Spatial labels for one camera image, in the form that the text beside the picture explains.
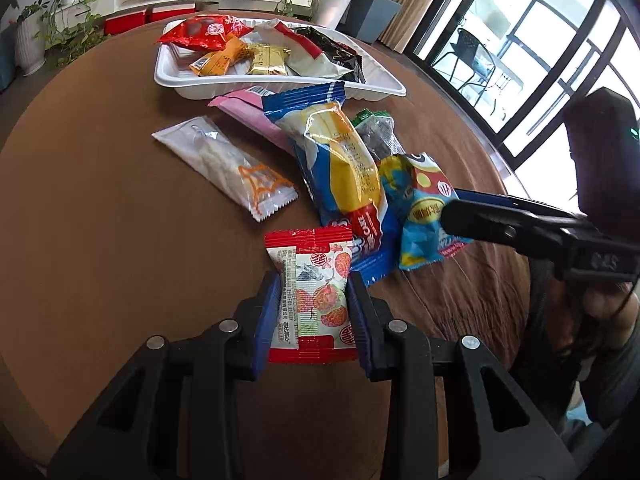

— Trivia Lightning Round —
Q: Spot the light blue cartoon snack bag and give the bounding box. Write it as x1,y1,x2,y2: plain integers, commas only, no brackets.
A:
378,153,472,271

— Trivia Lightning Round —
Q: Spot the red white fruit packet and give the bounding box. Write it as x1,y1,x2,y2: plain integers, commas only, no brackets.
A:
264,226,357,365

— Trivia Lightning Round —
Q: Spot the green clear nut packet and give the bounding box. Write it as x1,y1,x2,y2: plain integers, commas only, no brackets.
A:
352,108,405,164

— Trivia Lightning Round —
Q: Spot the blue yellow cake bag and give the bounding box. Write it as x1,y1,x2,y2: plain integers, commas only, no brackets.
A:
262,81,400,285

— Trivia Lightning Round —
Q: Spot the clear orange bear packet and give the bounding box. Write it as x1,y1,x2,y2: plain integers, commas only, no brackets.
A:
152,116,298,222

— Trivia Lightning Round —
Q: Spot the black snack packet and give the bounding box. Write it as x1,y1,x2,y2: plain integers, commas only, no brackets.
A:
294,26,367,84

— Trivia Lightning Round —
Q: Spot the pink snack packet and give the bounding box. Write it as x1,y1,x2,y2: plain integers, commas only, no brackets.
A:
207,86,295,156

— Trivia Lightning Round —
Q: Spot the white and red snack bag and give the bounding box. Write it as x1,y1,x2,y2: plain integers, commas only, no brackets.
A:
243,20,348,79

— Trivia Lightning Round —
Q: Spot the gold foil snack packet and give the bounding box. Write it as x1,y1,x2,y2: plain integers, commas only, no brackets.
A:
247,44,290,76

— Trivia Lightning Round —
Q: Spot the orange snack packet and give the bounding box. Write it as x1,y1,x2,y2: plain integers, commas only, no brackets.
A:
189,35,252,77

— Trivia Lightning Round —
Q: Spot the person's right hand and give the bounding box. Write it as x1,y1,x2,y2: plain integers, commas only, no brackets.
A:
546,280,639,356

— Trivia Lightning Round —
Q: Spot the black balcony chair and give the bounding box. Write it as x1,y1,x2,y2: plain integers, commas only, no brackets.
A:
431,27,524,119

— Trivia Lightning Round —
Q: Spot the large plant blue-grey pot right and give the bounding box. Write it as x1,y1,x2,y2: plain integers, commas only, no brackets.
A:
338,0,401,44

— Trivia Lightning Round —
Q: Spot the white plastic tray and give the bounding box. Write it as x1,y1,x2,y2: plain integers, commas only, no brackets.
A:
154,26,407,101

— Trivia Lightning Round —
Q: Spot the small beige pot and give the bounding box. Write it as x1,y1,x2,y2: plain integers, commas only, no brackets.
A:
198,1,219,13

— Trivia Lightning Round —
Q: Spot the red storage box right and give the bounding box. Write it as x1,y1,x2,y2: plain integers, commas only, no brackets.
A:
149,2,196,22

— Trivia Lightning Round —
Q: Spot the red storage box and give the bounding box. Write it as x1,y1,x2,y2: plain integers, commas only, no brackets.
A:
103,9,146,36
149,2,196,22

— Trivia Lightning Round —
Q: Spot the red storage box left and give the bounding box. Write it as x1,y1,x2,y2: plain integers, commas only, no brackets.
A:
103,9,146,36

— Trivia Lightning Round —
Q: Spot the trailing ivy plant left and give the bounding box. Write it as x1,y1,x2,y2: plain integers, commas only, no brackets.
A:
43,0,107,67

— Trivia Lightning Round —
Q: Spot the plant in white ribbed pot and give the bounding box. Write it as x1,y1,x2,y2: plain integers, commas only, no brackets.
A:
15,0,49,77

